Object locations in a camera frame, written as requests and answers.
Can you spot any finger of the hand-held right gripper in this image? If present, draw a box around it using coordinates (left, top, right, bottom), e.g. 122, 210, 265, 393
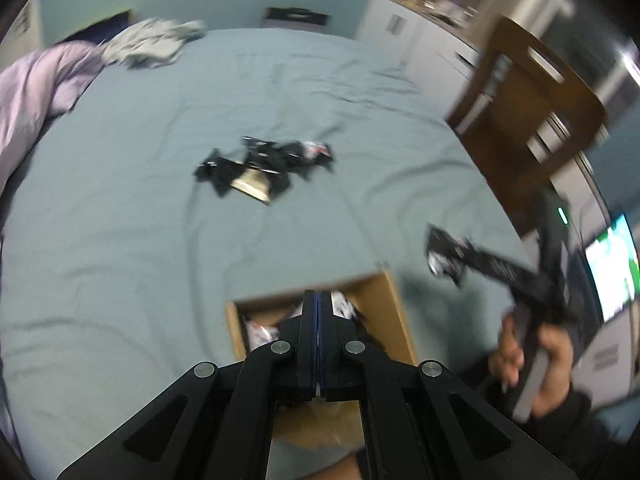
428, 225, 477, 262

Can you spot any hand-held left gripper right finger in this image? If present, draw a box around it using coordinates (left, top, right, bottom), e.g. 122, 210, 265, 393
318, 289, 577, 480

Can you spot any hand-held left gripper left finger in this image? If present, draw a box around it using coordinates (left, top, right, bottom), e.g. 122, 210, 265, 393
57, 289, 321, 480

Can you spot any cardboard box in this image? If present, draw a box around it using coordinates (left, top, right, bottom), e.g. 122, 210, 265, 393
225, 270, 419, 455

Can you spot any pile of black snack packets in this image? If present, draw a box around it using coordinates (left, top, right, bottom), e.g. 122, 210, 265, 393
194, 135, 335, 206

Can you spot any person's right forearm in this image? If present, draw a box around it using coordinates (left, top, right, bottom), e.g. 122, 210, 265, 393
477, 360, 617, 463

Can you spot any person's right hand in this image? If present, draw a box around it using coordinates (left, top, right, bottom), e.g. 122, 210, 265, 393
489, 311, 575, 424

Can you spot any television screen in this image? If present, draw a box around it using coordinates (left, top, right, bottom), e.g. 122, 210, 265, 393
584, 212, 640, 324

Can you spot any wooden chair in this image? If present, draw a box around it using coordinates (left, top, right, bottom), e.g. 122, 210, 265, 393
446, 16, 608, 238

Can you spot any white cabinet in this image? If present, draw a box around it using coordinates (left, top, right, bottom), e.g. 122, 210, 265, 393
355, 0, 482, 92

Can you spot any teal bed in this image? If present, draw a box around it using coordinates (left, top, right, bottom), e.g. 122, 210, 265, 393
0, 27, 532, 480

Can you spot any black rectangular object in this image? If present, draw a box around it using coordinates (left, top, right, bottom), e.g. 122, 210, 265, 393
263, 6, 330, 27

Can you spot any grey clothing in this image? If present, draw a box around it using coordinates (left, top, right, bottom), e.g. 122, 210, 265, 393
102, 18, 206, 70

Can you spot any lilac blanket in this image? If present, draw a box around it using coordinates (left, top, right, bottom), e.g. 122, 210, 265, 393
0, 42, 109, 192

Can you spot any dark blue object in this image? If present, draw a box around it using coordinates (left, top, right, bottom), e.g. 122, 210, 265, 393
54, 8, 134, 44

